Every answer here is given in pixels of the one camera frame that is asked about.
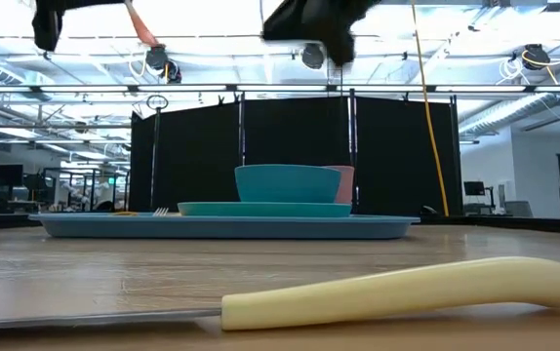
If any black folding partition screen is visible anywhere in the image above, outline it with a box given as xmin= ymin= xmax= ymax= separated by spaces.
xmin=130 ymin=95 xmax=464 ymax=219

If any yellow hanging cable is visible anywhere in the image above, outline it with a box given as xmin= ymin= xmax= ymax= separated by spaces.
xmin=409 ymin=0 xmax=451 ymax=218

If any metal spoon orange handle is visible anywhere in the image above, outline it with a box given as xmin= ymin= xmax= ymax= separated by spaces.
xmin=123 ymin=0 xmax=162 ymax=49

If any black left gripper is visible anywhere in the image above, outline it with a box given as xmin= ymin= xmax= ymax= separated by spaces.
xmin=31 ymin=0 xmax=128 ymax=53

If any teal plastic bowl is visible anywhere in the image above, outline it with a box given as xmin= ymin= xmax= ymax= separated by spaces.
xmin=234 ymin=164 xmax=342 ymax=204

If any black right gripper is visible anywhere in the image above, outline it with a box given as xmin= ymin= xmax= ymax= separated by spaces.
xmin=261 ymin=0 xmax=383 ymax=67

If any pink plastic cup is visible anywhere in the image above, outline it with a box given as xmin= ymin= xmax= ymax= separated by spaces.
xmin=326 ymin=165 xmax=356 ymax=205

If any table knife cream handle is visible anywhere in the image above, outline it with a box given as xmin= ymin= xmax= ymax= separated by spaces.
xmin=0 ymin=256 xmax=560 ymax=333

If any black ceiling cable reel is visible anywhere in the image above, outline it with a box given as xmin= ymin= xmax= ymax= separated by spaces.
xmin=145 ymin=44 xmax=182 ymax=84
xmin=521 ymin=43 xmax=552 ymax=72
xmin=301 ymin=42 xmax=326 ymax=70

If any teal plastic plate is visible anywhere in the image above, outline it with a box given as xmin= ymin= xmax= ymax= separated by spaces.
xmin=177 ymin=201 xmax=353 ymax=218

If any blue plastic serving tray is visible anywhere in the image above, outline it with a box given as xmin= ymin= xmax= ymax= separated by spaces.
xmin=28 ymin=213 xmax=420 ymax=241

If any thin pole with ring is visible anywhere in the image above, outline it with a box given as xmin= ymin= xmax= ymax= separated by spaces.
xmin=145 ymin=94 xmax=170 ymax=204

